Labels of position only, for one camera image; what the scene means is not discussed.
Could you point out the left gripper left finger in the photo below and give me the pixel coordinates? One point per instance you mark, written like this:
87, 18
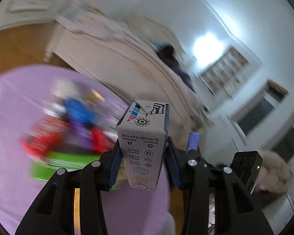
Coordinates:
52, 211

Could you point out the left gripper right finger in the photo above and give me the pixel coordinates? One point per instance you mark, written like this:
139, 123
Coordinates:
236, 212

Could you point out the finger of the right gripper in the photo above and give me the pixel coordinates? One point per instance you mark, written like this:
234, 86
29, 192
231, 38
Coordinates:
193, 142

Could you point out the white green small carton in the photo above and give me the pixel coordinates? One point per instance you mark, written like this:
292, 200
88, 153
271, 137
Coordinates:
142, 133

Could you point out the red milk carton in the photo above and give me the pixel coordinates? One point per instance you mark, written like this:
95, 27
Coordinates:
43, 136
101, 142

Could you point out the beige clothes pile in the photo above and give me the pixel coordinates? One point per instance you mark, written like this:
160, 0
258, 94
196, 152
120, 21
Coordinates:
275, 176

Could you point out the green snack bag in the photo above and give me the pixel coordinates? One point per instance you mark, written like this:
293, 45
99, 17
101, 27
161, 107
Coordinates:
45, 168

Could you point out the white framed window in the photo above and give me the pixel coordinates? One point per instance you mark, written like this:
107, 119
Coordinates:
258, 108

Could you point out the floral window blind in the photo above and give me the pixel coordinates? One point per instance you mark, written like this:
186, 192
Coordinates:
224, 70

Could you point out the purple bottle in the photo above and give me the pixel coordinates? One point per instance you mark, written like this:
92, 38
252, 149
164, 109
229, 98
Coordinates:
79, 137

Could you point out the person lying on bed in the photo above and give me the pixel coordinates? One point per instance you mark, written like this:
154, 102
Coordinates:
167, 55

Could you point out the blue plastic package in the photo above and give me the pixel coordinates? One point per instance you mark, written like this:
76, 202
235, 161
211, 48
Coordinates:
79, 113

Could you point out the white crumpled plastic bag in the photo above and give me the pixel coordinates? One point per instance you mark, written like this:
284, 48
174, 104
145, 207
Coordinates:
62, 89

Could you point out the floral bed quilt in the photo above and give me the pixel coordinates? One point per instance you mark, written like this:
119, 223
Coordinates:
81, 19

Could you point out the white carved bed frame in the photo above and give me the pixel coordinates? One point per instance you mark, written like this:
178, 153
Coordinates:
131, 70

